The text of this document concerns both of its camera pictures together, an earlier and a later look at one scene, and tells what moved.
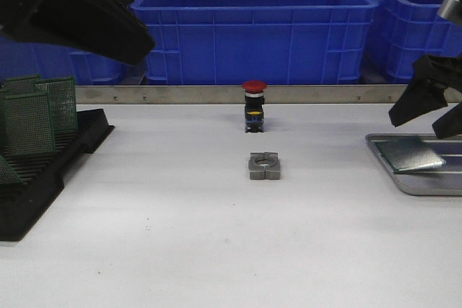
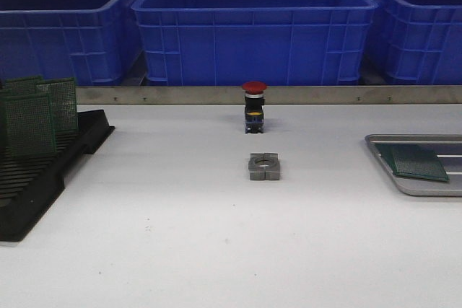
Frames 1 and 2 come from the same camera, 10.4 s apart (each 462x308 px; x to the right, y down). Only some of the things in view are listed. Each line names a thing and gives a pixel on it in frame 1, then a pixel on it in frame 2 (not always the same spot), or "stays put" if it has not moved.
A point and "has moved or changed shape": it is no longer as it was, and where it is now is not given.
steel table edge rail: x=232 y=94 stays put
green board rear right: x=64 y=101 stays put
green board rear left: x=22 y=86 stays put
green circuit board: x=7 y=175 → x=412 y=160
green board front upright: x=29 y=126 stays put
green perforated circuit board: x=410 y=155 has moved or changed shape
